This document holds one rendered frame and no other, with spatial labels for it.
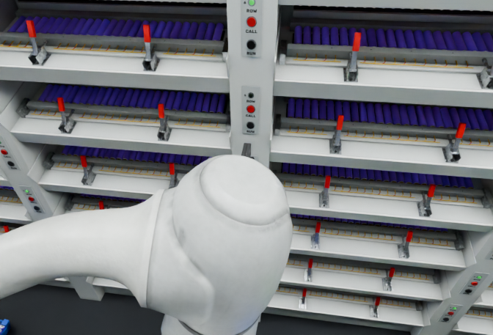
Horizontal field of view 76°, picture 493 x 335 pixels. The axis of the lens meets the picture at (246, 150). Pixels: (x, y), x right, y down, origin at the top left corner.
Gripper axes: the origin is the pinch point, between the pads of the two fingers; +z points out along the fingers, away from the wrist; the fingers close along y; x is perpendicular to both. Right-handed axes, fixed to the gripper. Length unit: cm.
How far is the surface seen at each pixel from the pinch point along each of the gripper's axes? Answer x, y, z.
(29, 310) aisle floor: -96, -93, 4
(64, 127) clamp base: -6, -50, 14
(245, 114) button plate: 3.3, -1.6, 11.9
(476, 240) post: -35, 65, 15
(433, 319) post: -76, 67, 12
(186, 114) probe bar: -2.1, -17.9, 18.9
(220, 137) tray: -5.9, -8.4, 15.2
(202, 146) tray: -7.1, -12.6, 12.2
